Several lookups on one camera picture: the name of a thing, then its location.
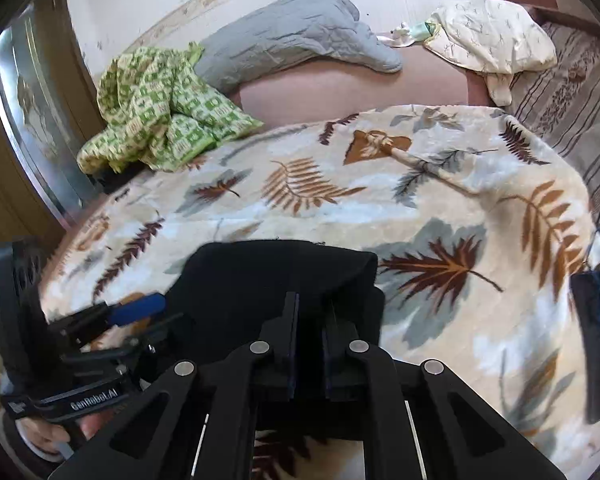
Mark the black pants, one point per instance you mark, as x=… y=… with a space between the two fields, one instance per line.
x=280 y=270

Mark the small green white toy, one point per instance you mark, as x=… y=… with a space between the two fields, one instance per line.
x=410 y=31

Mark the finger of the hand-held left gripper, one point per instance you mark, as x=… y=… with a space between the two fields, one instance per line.
x=155 y=327
x=137 y=307

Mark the grey quilted blanket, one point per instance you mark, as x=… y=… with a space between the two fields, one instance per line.
x=295 y=35

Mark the leaf print fleece blanket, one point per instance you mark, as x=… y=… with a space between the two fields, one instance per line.
x=330 y=200

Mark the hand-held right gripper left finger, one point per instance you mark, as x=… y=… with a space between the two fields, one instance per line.
x=291 y=340

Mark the cream bird print pillow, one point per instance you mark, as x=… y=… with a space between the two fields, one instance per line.
x=490 y=40

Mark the green checked quilt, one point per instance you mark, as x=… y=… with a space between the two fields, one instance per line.
x=160 y=115

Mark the patterned glass door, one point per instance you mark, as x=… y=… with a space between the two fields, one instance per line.
x=35 y=125

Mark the striped bedsheet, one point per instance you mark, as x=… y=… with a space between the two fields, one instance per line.
x=575 y=95

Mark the pink quilted mattress cover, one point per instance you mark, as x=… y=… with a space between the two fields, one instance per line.
x=355 y=85

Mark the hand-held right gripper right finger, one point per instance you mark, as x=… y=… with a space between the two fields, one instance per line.
x=330 y=345

